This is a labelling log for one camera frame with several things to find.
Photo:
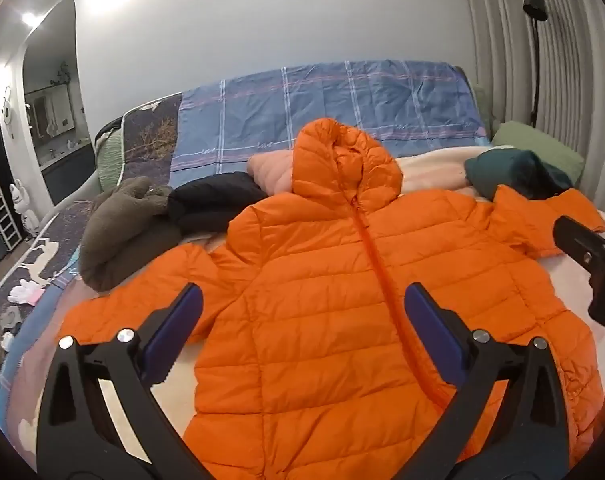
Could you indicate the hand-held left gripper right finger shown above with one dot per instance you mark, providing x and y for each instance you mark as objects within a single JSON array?
[{"x": 432, "y": 330}]

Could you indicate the dark vanity cabinet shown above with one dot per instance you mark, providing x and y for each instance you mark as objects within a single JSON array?
[{"x": 67, "y": 170}]

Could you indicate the white wall ornament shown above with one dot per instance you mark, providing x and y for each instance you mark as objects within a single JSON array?
[{"x": 6, "y": 110}]

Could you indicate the brown fleece garment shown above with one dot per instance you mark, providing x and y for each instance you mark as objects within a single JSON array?
[{"x": 122, "y": 240}]

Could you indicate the wall mirror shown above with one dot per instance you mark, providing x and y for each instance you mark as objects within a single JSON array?
[{"x": 50, "y": 110}]

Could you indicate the orange hooded puffer jacket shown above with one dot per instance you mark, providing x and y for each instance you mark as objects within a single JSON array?
[{"x": 307, "y": 285}]

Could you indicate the small white pink cloth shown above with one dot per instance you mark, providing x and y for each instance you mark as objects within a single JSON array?
[{"x": 25, "y": 292}]

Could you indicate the white ladder rack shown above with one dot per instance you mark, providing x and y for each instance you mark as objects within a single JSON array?
[{"x": 2, "y": 225}]

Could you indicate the green striped pillow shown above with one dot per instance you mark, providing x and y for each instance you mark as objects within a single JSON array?
[{"x": 107, "y": 160}]

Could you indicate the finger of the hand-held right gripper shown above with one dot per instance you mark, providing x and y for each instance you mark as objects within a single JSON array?
[{"x": 589, "y": 252}]

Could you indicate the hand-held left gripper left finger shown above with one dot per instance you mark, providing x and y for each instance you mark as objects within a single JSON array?
[{"x": 172, "y": 330}]

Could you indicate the black floor lamp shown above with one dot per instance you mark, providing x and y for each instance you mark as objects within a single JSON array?
[{"x": 534, "y": 5}]

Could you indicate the pink puffer jacket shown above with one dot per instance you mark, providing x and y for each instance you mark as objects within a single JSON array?
[{"x": 272, "y": 172}]

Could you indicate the dark printed quilt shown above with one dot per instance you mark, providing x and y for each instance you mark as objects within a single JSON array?
[{"x": 152, "y": 135}]

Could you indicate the grey pleated curtain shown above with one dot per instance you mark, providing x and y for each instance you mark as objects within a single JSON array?
[{"x": 582, "y": 85}]

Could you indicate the white rabbit figure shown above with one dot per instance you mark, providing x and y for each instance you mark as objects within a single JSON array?
[{"x": 20, "y": 205}]

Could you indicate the dark green garment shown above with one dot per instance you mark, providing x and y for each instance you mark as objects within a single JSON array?
[{"x": 512, "y": 172}]

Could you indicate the black puffer jacket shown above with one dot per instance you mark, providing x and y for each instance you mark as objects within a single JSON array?
[{"x": 207, "y": 205}]

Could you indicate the blue plaid duvet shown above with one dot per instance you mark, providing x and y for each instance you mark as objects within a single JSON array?
[{"x": 332, "y": 105}]

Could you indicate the cream fleece blanket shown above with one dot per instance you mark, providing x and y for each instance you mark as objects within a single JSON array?
[{"x": 432, "y": 170}]

